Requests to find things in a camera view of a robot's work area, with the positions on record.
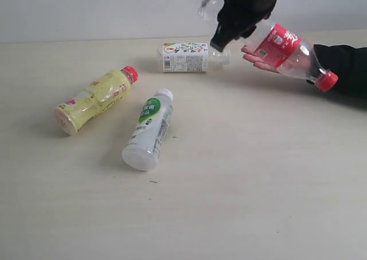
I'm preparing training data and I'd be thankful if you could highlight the clear bottle floral white label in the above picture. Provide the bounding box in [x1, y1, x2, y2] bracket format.
[157, 42, 231, 73]

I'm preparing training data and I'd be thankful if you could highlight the person's open hand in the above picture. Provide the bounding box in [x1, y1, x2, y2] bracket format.
[241, 45, 280, 74]

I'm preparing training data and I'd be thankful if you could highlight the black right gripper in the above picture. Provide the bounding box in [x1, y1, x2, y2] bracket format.
[210, 0, 277, 51]

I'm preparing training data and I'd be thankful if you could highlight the clear cola bottle red label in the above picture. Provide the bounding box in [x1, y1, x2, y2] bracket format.
[199, 0, 338, 91]

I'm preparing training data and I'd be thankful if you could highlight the black sleeved forearm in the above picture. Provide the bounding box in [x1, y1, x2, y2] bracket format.
[314, 44, 367, 97]

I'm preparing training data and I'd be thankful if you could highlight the white bottle green label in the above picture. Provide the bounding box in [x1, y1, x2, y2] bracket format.
[122, 88, 173, 171]

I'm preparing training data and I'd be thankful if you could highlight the yellow bottle red cap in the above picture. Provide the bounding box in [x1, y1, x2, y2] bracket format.
[54, 66, 138, 135]

